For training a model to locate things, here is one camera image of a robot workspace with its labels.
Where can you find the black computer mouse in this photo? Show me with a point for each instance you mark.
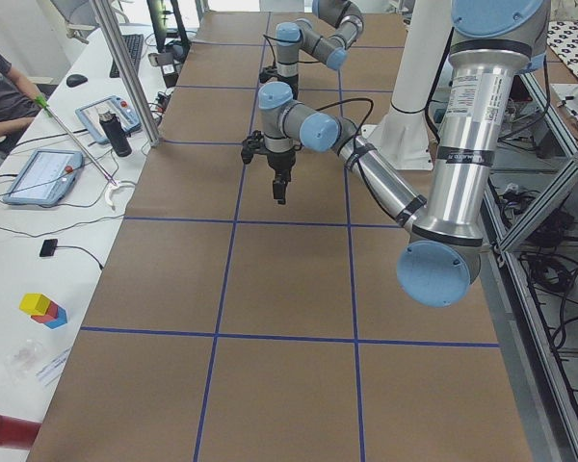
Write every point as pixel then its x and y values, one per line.
pixel 75 80

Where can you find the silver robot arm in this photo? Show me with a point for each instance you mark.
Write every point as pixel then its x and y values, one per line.
pixel 491 42
pixel 291 38

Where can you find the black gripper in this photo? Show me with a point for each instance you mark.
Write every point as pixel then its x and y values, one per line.
pixel 279 163

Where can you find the red cylinder object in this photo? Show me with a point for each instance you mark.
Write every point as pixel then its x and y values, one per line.
pixel 16 433

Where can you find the white camera column base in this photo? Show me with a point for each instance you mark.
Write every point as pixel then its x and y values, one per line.
pixel 402 135

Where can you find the aluminium frame post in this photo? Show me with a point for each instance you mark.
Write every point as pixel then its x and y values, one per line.
pixel 109 25

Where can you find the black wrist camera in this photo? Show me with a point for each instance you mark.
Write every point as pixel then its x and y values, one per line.
pixel 267 73

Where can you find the stacked colour blocks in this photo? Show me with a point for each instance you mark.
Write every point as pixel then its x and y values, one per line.
pixel 43 310

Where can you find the black cylinder device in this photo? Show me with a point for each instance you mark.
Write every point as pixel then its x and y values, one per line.
pixel 114 133

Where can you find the near teach pendant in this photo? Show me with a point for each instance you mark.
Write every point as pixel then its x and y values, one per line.
pixel 46 178

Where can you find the black keyboard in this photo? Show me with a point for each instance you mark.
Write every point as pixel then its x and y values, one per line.
pixel 134 44

